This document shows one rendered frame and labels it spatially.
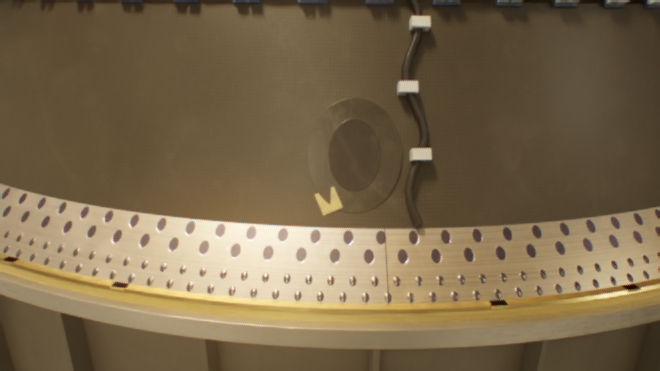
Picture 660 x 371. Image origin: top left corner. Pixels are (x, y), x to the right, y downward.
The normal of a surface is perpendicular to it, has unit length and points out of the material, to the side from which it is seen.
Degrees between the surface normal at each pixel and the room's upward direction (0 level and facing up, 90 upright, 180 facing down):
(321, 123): 62
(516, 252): 43
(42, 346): 90
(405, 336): 90
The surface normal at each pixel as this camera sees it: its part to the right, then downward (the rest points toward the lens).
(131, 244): -0.16, -0.44
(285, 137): -0.08, -0.11
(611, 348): 0.28, 0.35
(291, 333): -0.07, 0.36
